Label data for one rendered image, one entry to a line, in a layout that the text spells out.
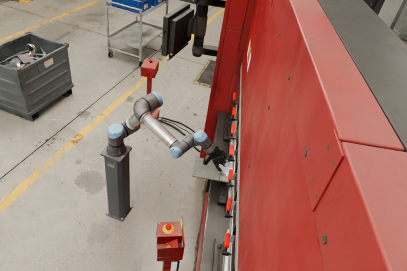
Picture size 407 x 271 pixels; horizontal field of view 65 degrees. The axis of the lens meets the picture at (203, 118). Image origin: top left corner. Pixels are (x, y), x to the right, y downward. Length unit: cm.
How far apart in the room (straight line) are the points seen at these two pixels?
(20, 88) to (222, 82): 226
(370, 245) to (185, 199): 294
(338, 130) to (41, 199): 310
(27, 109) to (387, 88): 384
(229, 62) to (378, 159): 225
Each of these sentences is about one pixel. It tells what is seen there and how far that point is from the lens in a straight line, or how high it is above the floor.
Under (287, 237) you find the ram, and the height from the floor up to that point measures 199.
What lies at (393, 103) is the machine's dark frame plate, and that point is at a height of 230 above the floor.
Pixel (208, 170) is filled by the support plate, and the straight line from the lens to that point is 219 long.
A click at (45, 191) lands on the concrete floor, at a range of 347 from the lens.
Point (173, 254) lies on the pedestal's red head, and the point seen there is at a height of 73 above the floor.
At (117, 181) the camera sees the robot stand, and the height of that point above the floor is 52.
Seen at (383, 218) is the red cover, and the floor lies 230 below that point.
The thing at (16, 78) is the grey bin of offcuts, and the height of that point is 59.
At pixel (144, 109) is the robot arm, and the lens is 210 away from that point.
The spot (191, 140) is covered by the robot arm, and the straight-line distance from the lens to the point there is 206.
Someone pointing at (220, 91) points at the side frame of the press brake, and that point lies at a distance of 282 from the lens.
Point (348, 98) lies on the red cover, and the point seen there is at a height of 230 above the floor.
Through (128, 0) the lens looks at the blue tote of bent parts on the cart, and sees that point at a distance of 505.
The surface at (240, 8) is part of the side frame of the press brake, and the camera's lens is 251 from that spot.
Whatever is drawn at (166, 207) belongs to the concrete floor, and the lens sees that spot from 322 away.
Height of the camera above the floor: 258
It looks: 37 degrees down
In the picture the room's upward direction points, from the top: 9 degrees clockwise
